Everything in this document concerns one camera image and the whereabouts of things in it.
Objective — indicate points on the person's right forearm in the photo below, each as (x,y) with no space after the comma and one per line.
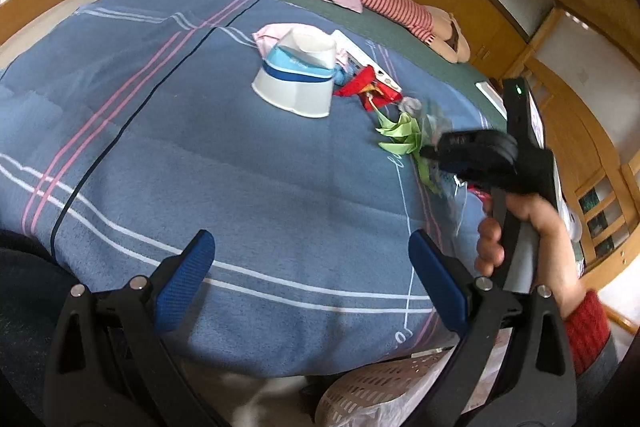
(592,332)

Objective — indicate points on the knotted blue cloth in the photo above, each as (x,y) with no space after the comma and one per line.
(345,74)

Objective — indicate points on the green wrapper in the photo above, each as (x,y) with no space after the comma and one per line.
(400,132)

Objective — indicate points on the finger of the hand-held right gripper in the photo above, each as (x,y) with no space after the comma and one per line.
(462,139)
(455,164)

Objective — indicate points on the clear plastic bag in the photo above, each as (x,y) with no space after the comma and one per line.
(462,207)

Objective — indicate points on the blue plaid blanket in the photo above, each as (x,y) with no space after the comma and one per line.
(225,187)

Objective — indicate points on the person's right hand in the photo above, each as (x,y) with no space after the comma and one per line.
(552,247)

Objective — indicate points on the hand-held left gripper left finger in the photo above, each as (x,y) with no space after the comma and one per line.
(185,277)

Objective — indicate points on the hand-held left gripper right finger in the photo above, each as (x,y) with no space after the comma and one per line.
(440,277)

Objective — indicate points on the white perforated wastebasket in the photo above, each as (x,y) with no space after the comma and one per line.
(370,392)

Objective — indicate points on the red cloth item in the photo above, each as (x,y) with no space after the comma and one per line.
(357,84)

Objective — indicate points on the white paper cup blue band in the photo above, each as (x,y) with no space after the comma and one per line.
(295,92)

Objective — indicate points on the long white cardboard box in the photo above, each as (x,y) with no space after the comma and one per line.
(360,54)

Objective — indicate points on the doll in striped clothes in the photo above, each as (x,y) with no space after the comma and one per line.
(395,4)

